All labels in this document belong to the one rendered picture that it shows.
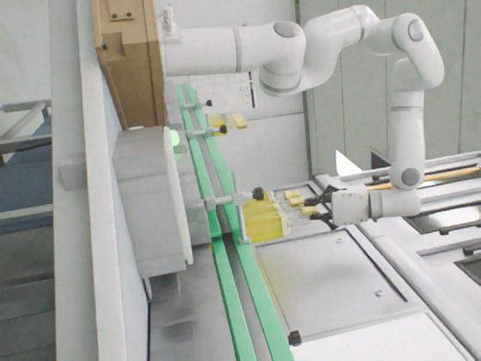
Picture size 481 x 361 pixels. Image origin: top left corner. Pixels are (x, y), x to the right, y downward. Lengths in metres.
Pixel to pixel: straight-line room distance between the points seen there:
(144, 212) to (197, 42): 0.38
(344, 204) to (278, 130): 6.07
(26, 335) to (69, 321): 0.63
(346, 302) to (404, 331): 0.16
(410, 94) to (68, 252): 0.88
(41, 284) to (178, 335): 0.53
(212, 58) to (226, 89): 6.03
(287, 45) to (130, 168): 0.44
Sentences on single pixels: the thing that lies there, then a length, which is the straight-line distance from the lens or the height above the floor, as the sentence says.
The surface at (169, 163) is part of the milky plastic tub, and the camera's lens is 0.82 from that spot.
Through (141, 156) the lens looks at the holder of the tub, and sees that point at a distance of 0.82.
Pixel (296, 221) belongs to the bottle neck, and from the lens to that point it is 1.26.
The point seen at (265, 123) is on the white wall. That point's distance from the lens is 7.29.
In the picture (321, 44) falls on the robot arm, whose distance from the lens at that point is 1.15.
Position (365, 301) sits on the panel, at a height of 1.20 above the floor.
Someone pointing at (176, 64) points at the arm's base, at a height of 0.88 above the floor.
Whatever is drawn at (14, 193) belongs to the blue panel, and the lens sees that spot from 1.44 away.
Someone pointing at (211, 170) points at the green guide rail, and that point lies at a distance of 1.31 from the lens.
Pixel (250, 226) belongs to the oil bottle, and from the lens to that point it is 1.22.
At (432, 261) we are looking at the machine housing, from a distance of 1.42.
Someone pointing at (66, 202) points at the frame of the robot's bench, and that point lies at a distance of 0.84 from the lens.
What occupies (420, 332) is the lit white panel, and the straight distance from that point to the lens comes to 1.09.
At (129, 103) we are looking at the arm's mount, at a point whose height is 0.78.
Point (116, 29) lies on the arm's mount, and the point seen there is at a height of 0.79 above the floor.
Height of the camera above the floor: 0.86
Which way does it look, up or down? 12 degrees up
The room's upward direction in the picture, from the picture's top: 80 degrees clockwise
